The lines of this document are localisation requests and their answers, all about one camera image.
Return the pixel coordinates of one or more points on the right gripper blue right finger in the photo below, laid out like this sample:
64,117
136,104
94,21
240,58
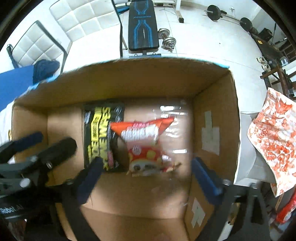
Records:
251,221

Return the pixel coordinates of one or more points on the white quilted chair near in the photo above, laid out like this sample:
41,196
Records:
38,44

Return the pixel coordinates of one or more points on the chrome dumbbell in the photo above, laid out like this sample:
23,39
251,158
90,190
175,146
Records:
168,42

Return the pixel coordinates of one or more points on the black shoe shine wipes pack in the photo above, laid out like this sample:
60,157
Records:
99,139

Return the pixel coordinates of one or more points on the black blue weight bench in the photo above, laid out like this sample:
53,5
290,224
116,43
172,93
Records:
142,26

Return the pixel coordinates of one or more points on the blue cushion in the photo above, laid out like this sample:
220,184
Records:
14,83

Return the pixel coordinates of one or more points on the black bag with clutter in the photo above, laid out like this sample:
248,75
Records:
281,214

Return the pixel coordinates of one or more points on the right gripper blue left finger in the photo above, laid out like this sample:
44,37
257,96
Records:
76,194

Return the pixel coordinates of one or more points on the dark wooden chair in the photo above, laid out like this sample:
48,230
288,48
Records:
280,76

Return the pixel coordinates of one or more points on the floor barbell with black plates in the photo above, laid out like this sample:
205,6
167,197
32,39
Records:
214,13

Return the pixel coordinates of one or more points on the grey padded chair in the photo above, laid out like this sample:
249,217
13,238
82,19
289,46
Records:
251,166

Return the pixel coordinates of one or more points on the white quilted chair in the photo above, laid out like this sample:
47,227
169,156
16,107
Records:
81,18
38,44

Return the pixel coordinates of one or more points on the red panda snack bag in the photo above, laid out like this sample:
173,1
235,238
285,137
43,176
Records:
145,153

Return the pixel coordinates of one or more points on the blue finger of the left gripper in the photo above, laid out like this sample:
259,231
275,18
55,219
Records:
9,149
43,161

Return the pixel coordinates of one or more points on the dark blue clothing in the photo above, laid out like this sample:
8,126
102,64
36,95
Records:
44,69

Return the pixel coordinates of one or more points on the white quilted chair far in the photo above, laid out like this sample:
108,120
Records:
81,18

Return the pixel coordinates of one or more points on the clear plastic film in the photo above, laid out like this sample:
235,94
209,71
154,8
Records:
176,139

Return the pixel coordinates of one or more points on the white sneakers pair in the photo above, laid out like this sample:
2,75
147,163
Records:
264,64

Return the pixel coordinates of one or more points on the red white patterned cloth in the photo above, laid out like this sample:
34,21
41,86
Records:
272,133

